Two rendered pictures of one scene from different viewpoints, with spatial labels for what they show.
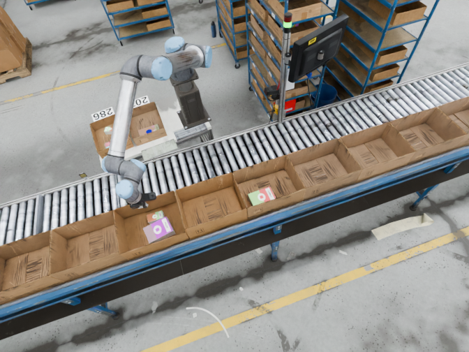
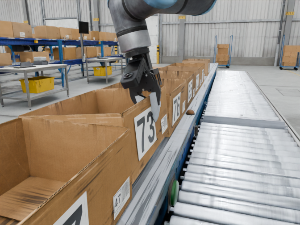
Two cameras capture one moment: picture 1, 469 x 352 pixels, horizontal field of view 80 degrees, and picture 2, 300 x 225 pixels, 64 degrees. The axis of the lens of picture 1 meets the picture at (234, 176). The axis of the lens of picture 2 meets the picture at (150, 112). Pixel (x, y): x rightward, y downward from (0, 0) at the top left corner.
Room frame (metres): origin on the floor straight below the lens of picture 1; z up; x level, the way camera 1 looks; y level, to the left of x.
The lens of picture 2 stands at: (1.26, -0.01, 1.22)
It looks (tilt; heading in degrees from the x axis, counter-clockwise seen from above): 16 degrees down; 119
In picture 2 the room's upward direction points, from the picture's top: straight up
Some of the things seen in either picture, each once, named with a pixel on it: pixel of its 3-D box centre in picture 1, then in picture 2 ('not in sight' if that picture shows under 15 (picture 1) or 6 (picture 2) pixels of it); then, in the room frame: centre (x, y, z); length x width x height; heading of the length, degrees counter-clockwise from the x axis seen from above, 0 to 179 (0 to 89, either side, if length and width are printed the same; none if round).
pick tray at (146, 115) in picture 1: (145, 123); not in sight; (1.91, 0.73, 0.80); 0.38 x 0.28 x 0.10; 16
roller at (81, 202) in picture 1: (81, 210); (244, 146); (1.14, 1.21, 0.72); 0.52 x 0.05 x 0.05; 12
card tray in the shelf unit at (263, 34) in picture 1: (269, 23); not in sight; (2.94, -0.60, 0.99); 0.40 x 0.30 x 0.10; 10
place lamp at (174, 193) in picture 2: not in sight; (175, 193); (1.03, 0.55, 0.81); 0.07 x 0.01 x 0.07; 102
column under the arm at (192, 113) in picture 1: (190, 102); not in sight; (1.97, 0.30, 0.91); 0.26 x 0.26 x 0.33; 17
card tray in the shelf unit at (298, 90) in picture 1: (287, 81); not in sight; (2.47, -0.71, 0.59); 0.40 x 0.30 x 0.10; 10
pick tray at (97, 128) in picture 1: (111, 135); not in sight; (1.83, 1.03, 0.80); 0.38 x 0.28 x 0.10; 20
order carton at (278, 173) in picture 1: (267, 186); not in sight; (0.96, -0.21, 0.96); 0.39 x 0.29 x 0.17; 102
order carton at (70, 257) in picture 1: (91, 245); (148, 102); (0.73, 0.94, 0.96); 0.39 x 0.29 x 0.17; 102
